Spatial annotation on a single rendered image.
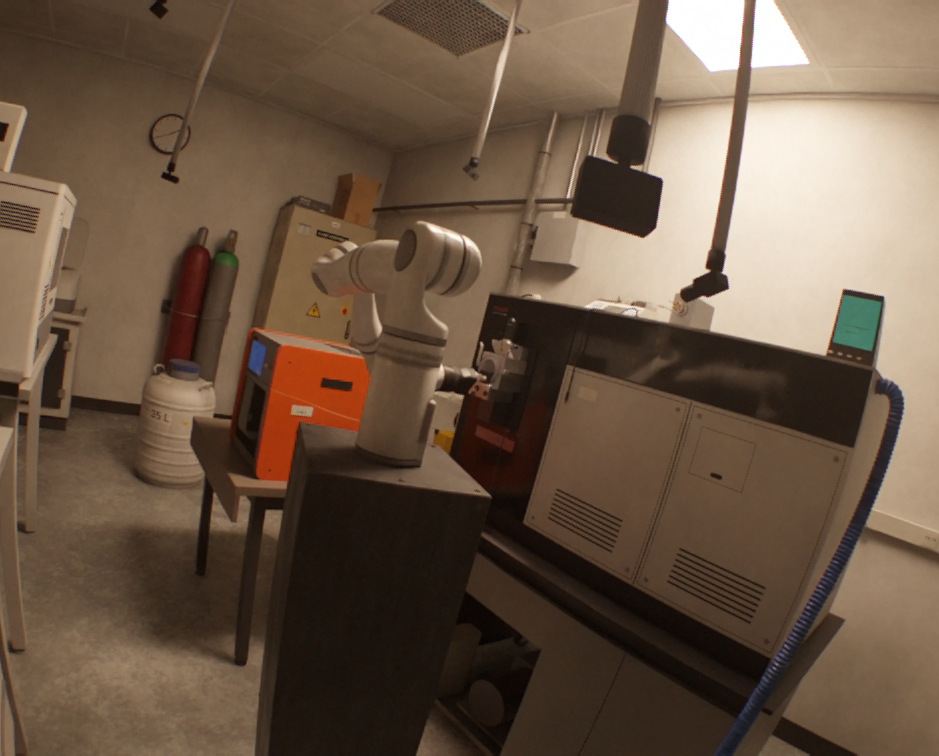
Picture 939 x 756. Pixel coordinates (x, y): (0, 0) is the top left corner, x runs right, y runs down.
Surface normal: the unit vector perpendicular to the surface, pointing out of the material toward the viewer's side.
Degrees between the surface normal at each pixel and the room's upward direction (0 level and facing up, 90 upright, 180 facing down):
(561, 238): 90
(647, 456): 90
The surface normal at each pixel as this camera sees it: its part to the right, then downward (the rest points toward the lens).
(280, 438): 0.61, 0.22
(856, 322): -0.67, -0.28
